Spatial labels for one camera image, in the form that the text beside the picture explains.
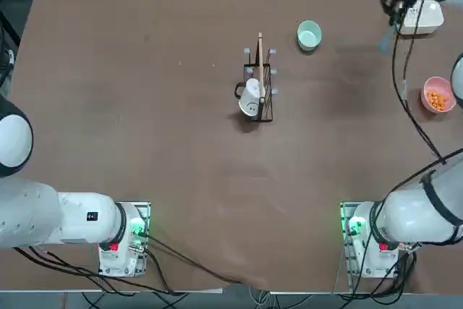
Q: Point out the blue spoon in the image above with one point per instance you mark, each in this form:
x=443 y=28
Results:
x=384 y=43

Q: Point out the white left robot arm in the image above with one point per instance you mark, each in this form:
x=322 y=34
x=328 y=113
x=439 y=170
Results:
x=36 y=207

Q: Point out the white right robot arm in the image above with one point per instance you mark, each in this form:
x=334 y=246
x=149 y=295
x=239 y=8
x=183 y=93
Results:
x=408 y=215

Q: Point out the pink bowl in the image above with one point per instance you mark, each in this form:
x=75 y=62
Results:
x=427 y=86

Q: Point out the green bowl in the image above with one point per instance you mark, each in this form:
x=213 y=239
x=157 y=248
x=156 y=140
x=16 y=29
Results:
x=309 y=35

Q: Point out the orange popcorn pile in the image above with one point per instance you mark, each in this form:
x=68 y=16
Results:
x=438 y=100

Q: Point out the white box with beige base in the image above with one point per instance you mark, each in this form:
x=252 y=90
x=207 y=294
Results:
x=428 y=16

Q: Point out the white smiley mug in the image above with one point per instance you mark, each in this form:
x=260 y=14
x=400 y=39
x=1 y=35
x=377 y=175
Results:
x=249 y=102

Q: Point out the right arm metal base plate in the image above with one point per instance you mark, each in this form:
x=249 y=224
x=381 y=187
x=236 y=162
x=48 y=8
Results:
x=344 y=222

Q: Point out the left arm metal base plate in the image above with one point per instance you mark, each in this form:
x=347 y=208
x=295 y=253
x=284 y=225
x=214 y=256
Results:
x=144 y=211

